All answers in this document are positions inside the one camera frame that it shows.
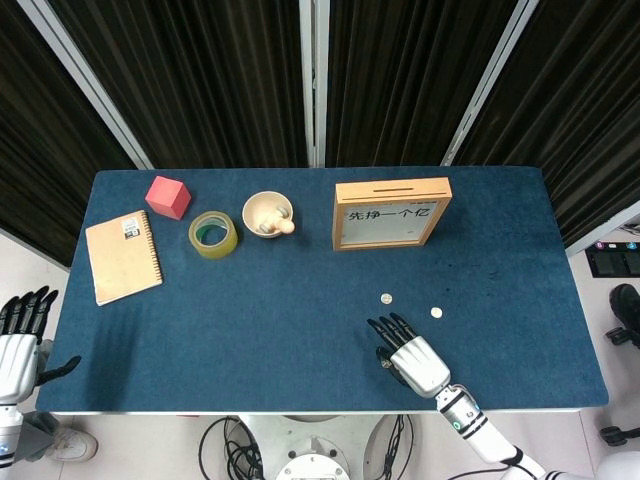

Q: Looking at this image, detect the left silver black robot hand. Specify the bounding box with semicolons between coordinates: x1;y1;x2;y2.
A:
0;285;82;406

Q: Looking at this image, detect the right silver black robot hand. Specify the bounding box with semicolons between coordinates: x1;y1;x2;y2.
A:
366;312;452;399

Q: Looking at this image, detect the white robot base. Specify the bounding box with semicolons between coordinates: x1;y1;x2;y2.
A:
238;412;384;480

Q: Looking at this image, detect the white sneaker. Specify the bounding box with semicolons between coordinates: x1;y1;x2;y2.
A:
48;423;100;464

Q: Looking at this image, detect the blue table cloth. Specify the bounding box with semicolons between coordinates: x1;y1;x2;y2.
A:
34;167;610;414

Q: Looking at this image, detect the beige spiral notebook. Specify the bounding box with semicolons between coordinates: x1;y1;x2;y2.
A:
84;209;165;307

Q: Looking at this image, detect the black shoe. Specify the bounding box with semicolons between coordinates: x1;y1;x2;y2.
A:
608;283;640;326

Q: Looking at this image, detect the black pleated curtain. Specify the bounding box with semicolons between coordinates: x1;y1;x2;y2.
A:
0;0;139;271
452;0;640;249
325;0;519;168
47;0;309;170

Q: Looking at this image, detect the black device with stickers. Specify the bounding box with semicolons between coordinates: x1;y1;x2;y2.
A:
584;239;640;279

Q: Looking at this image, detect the pink foam cube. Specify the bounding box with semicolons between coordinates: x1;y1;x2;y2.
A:
144;175;193;221

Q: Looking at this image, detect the beige ribbed bowl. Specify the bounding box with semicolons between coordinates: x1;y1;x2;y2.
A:
242;191;296;240

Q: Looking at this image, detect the yellow packing tape roll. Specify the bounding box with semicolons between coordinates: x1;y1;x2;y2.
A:
188;210;240;260

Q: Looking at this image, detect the black cable bundle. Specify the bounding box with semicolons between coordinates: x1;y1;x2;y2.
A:
373;413;417;480
198;414;267;480

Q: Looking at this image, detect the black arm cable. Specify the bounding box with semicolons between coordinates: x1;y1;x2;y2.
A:
501;446;544;472

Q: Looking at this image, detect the wooden coin bank box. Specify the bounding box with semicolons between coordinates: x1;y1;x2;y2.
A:
333;176;454;253

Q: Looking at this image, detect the grey partition post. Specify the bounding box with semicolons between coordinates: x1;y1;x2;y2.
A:
14;0;155;170
298;0;331;169
441;0;540;167
567;199;640;257

